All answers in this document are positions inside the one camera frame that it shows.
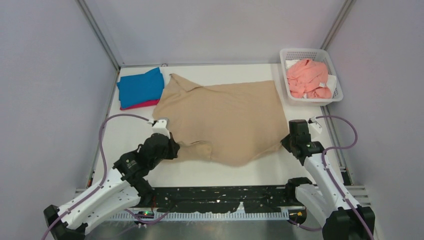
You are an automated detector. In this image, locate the beige t shirt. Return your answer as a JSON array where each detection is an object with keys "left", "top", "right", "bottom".
[{"left": 152, "top": 73, "right": 289, "bottom": 167}]

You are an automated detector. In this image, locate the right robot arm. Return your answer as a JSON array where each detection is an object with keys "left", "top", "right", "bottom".
[{"left": 280, "top": 117, "right": 376, "bottom": 240}]

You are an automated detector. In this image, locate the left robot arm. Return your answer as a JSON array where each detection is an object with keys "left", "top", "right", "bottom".
[{"left": 43, "top": 133, "right": 180, "bottom": 240}]

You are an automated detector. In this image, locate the pink folded t shirt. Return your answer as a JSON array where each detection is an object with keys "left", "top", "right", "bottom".
[{"left": 120, "top": 99, "right": 160, "bottom": 111}]

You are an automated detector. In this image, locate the blue folded t shirt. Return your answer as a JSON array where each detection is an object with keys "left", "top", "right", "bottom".
[{"left": 116, "top": 67, "right": 165, "bottom": 110}]

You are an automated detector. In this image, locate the salmon t shirt in basket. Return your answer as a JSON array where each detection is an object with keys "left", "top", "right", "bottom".
[{"left": 286, "top": 58, "right": 332, "bottom": 100}]

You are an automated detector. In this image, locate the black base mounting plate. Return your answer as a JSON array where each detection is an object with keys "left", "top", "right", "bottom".
[{"left": 148, "top": 185, "right": 303, "bottom": 214}]

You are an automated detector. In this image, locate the white plastic basket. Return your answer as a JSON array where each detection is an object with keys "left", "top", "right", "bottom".
[{"left": 279, "top": 48, "right": 344, "bottom": 107}]

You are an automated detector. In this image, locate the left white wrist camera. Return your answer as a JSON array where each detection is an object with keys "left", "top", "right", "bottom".
[{"left": 147, "top": 117, "right": 171, "bottom": 139}]

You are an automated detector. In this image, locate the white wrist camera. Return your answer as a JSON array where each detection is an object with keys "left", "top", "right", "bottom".
[
  {"left": 307, "top": 116, "right": 323, "bottom": 135},
  {"left": 147, "top": 117, "right": 171, "bottom": 139}
]

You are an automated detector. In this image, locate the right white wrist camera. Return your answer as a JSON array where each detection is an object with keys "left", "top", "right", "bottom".
[{"left": 307, "top": 116, "right": 323, "bottom": 135}]

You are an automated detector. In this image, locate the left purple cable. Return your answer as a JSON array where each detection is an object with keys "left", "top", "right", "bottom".
[{"left": 41, "top": 113, "right": 153, "bottom": 240}]

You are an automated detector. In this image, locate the white slotted cable duct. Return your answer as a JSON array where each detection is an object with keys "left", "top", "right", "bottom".
[{"left": 109, "top": 210, "right": 290, "bottom": 222}]

